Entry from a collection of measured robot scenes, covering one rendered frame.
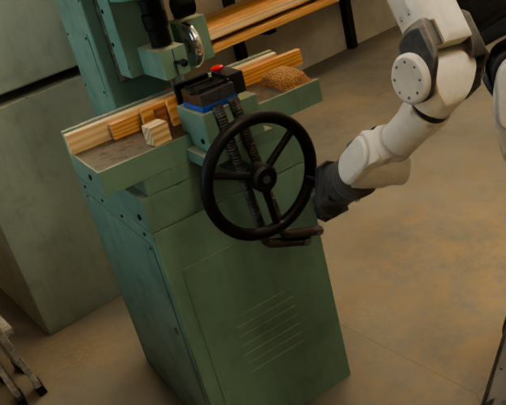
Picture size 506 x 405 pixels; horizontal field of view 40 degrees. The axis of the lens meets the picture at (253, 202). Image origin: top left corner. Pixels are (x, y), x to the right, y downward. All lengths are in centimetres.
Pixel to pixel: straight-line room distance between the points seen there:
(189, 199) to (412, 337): 94
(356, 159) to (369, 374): 103
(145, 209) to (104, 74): 44
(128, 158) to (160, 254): 25
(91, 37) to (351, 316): 123
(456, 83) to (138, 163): 75
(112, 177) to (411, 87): 73
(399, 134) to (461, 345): 114
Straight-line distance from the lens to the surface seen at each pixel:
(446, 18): 107
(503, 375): 182
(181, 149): 158
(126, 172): 154
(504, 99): 136
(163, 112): 166
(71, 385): 249
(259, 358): 190
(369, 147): 121
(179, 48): 167
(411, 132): 115
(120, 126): 168
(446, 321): 230
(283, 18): 432
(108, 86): 186
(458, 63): 110
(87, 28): 184
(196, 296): 172
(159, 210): 160
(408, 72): 107
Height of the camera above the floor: 141
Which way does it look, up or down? 26 degrees down
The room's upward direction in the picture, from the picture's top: 15 degrees counter-clockwise
